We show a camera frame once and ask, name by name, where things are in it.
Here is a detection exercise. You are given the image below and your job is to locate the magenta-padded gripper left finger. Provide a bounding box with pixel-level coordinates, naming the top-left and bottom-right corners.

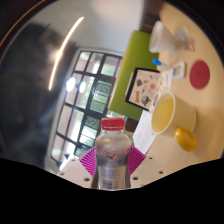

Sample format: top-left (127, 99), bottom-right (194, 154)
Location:
top-left (57, 146), bottom-right (99, 189)

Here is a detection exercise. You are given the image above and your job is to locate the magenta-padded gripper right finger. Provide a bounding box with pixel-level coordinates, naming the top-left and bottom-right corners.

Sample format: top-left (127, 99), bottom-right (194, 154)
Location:
top-left (127, 144), bottom-right (167, 189)

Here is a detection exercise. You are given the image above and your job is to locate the clear red-capped drink bottle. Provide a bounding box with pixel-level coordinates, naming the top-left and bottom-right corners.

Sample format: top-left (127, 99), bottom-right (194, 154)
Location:
top-left (94, 117), bottom-right (132, 191)

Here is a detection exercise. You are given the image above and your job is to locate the white paper sheet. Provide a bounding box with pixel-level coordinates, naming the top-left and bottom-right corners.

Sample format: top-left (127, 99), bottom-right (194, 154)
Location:
top-left (132, 109), bottom-right (157, 155)

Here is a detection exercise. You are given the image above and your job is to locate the pale yellow mug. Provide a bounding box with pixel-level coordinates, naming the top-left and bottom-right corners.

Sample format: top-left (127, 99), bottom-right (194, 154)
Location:
top-left (150, 91), bottom-right (198, 153)

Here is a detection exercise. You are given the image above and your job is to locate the black-framed sticker-covered board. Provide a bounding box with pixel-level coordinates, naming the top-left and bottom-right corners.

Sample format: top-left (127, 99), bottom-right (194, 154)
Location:
top-left (124, 67), bottom-right (161, 112)

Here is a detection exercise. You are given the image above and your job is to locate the group of pendant lamps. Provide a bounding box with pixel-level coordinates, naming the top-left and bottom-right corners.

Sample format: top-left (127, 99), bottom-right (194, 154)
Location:
top-left (65, 76), bottom-right (88, 94)

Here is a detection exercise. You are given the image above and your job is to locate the white printed sticker sheet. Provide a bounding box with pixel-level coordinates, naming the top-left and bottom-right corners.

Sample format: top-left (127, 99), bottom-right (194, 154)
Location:
top-left (153, 68), bottom-right (176, 113)

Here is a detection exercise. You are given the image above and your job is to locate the small white flat card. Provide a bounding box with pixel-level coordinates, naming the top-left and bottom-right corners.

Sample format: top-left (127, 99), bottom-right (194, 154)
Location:
top-left (171, 60), bottom-right (186, 80)

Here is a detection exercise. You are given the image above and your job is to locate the small blue-capped tube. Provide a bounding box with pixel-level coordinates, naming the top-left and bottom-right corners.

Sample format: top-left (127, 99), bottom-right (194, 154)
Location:
top-left (152, 58), bottom-right (171, 70)

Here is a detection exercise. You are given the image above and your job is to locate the flat round red coaster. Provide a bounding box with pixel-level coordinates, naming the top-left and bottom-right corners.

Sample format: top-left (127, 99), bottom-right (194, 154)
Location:
top-left (189, 59), bottom-right (211, 90)

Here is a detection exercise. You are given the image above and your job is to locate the green upholstered bench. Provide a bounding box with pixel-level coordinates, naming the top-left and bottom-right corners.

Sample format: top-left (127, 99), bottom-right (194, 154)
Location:
top-left (108, 30), bottom-right (159, 122)

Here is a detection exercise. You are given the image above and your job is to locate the curved strip ceiling light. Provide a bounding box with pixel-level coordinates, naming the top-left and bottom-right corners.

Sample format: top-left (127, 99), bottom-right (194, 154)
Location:
top-left (48, 16), bottom-right (85, 92)

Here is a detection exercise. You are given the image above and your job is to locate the white ceramic bowl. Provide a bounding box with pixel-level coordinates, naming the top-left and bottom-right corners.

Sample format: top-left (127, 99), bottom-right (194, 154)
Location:
top-left (148, 20), bottom-right (179, 54)

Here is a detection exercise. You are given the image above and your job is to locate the small white packet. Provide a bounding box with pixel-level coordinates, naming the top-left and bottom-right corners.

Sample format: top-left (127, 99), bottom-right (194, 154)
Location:
top-left (176, 26), bottom-right (195, 52)

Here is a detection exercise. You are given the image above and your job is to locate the large black-framed window wall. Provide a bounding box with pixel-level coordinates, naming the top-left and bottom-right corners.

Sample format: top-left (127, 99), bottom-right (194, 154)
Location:
top-left (46, 48), bottom-right (124, 164)

